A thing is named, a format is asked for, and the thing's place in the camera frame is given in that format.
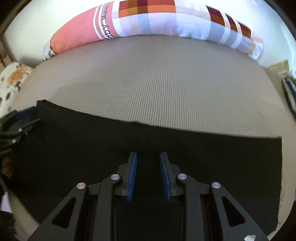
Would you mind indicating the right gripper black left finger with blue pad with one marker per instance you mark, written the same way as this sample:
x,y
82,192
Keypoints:
x,y
89,212

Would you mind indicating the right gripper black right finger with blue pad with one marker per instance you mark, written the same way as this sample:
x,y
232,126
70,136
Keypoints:
x,y
204,211

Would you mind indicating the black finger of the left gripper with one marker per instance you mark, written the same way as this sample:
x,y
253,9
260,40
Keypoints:
x,y
20,127

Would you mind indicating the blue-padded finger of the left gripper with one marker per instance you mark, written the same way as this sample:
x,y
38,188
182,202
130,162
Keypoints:
x,y
25,116

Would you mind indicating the black pants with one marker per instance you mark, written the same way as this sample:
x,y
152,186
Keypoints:
x,y
67,147

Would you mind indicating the floral white orange pillow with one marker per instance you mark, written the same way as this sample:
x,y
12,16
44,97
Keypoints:
x,y
12,79

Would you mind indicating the dark striped cloth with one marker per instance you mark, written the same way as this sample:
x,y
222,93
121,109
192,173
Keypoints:
x,y
289,89

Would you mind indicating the pink plaid long pillow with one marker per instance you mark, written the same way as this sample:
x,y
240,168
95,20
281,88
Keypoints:
x,y
187,19

